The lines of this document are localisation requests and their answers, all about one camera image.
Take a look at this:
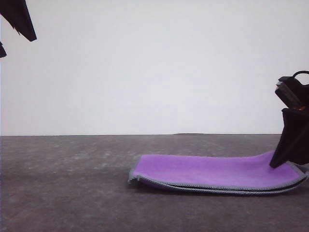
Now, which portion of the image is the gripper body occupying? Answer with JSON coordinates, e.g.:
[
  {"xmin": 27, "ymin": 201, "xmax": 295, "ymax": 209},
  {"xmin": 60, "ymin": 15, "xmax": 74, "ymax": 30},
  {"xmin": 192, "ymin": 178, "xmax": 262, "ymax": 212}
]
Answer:
[{"xmin": 275, "ymin": 75, "xmax": 309, "ymax": 113}]

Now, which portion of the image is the purple towel with grey hem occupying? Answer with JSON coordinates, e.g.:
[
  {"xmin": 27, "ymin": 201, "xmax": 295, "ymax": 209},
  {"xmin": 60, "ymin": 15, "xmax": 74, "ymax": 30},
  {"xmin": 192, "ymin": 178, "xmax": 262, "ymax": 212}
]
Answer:
[{"xmin": 127, "ymin": 150, "xmax": 309, "ymax": 196}]

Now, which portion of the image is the grey table cloth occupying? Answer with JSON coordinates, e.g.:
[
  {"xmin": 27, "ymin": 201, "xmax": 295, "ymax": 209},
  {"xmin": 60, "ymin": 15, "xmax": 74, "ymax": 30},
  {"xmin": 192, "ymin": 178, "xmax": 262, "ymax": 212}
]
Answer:
[{"xmin": 0, "ymin": 132, "xmax": 309, "ymax": 232}]

